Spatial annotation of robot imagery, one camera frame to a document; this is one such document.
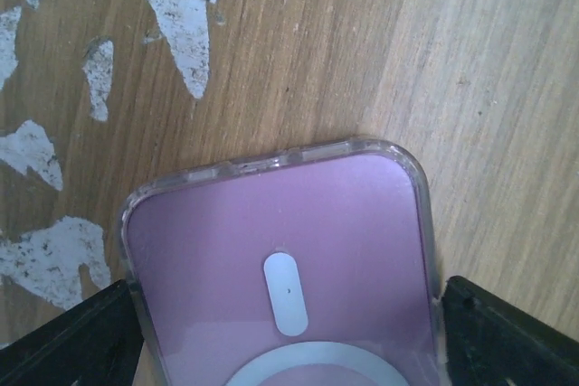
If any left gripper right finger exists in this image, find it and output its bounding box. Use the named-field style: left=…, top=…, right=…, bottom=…
left=441, top=276, right=578, bottom=385

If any purple phone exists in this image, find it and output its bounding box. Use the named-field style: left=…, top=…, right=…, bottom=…
left=119, top=137, right=441, bottom=385

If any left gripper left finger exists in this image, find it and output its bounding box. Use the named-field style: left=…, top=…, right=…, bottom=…
left=1, top=280, right=144, bottom=385

